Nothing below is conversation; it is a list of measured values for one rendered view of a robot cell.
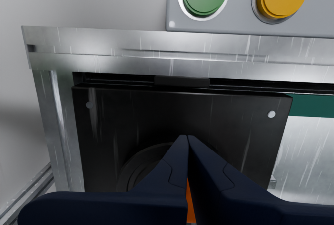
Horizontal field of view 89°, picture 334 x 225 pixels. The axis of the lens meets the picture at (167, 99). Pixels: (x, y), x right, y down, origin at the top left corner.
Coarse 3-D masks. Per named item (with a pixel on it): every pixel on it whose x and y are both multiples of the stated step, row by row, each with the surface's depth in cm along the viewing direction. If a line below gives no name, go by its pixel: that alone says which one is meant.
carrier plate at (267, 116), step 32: (96, 96) 19; (128, 96) 18; (160, 96) 18; (192, 96) 18; (224, 96) 18; (256, 96) 18; (288, 96) 18; (96, 128) 20; (128, 128) 20; (160, 128) 19; (192, 128) 19; (224, 128) 19; (256, 128) 19; (96, 160) 21; (256, 160) 20
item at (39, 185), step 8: (48, 168) 27; (40, 176) 26; (48, 176) 26; (32, 184) 24; (40, 184) 24; (48, 184) 26; (24, 192) 23; (32, 192) 23; (40, 192) 24; (16, 200) 22; (24, 200) 22; (8, 208) 21; (16, 208) 21; (0, 216) 20; (8, 216) 20; (16, 216) 21; (0, 224) 19; (8, 224) 20; (16, 224) 21
